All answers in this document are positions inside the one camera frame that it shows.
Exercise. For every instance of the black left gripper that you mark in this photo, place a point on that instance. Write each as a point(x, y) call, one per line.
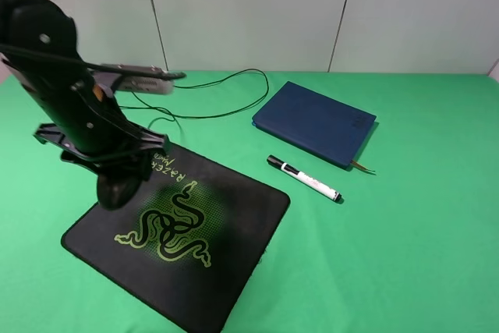
point(64, 92)

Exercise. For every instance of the black computer mouse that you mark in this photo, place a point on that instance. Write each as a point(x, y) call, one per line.
point(117, 186)

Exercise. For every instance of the white black marker pen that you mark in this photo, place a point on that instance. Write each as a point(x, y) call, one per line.
point(307, 180)

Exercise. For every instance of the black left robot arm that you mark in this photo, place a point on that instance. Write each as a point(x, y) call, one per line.
point(39, 45)

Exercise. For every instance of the dark blue notebook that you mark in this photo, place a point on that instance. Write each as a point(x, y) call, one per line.
point(317, 124)

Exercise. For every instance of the black green Razer mousepad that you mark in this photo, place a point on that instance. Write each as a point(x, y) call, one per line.
point(188, 241)

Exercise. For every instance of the green tablecloth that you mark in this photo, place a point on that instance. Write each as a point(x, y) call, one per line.
point(412, 246)

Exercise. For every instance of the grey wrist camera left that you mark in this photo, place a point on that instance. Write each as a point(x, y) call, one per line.
point(138, 84)

